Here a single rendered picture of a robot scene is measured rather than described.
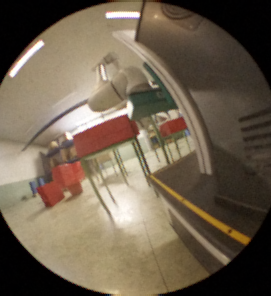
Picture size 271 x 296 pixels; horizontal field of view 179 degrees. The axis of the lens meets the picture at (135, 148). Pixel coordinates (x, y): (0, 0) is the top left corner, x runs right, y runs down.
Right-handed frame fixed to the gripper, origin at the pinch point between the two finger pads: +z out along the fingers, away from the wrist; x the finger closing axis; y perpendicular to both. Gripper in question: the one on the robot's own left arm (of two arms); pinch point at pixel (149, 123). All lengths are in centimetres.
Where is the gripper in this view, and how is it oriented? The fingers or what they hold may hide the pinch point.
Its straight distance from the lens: 74.3
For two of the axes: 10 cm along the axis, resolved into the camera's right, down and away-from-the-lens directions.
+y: -1.1, 0.7, 9.9
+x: -9.3, 3.6, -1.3
